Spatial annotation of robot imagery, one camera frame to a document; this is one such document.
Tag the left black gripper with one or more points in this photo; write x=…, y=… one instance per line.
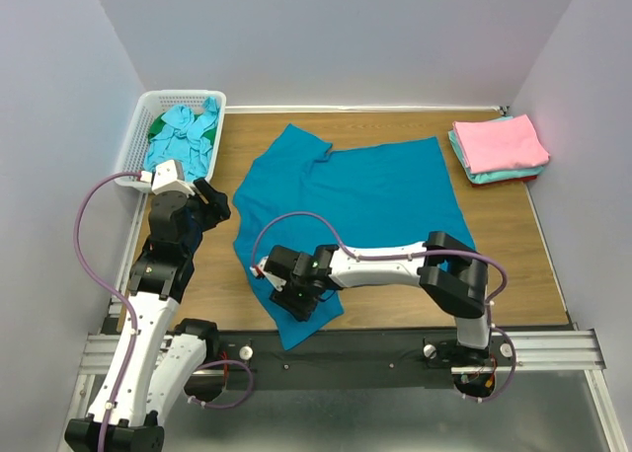
x=218, y=206

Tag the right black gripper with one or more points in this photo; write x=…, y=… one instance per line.
x=300, y=310

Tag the teal blue t-shirt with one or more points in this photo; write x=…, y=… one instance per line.
x=302, y=193

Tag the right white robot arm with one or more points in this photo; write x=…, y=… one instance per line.
x=454, y=276

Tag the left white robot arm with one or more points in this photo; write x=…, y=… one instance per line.
x=152, y=363

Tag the light blue crumpled t-shirt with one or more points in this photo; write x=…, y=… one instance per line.
x=182, y=116

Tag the green t-shirt in basket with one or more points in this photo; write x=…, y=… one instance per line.
x=192, y=146

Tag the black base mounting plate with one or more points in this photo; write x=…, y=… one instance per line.
x=341, y=360

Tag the mint folded t-shirt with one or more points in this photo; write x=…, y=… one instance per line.
x=490, y=176

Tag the pink folded t-shirt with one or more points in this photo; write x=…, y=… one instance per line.
x=500, y=144

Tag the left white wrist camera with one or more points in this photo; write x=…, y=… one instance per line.
x=169, y=176

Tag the aluminium extrusion rail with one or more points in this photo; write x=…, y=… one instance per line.
x=534, y=351

